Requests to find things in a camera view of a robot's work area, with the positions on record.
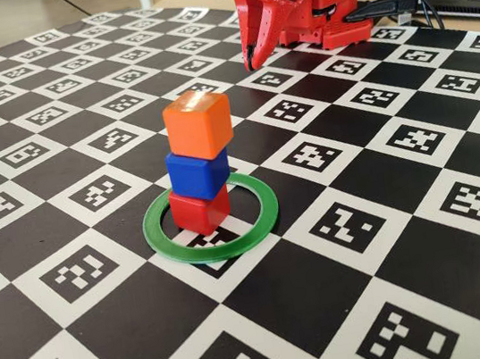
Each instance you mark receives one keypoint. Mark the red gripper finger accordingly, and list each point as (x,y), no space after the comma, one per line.
(269,26)
(245,20)

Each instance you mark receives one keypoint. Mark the orange cube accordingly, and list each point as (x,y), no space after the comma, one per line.
(197,122)

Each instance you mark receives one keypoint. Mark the blue cube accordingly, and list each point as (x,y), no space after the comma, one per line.
(198,174)

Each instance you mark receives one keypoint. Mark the red cube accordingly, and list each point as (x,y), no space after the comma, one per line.
(200,212)

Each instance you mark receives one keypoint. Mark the flat black power connector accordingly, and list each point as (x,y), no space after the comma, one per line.
(381,8)

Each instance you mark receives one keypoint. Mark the black white marker board mat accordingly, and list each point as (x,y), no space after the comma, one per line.
(306,291)

